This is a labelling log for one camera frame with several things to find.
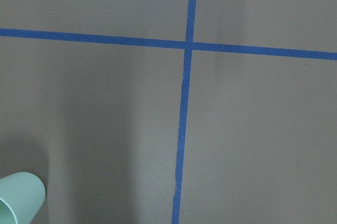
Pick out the green plastic cup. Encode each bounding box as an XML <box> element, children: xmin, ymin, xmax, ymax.
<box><xmin>1</xmin><ymin>172</ymin><xmax>46</xmax><ymax>224</ymax></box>

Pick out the brown paper table mat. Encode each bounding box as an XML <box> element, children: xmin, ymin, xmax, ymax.
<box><xmin>1</xmin><ymin>0</ymin><xmax>336</xmax><ymax>223</ymax></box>

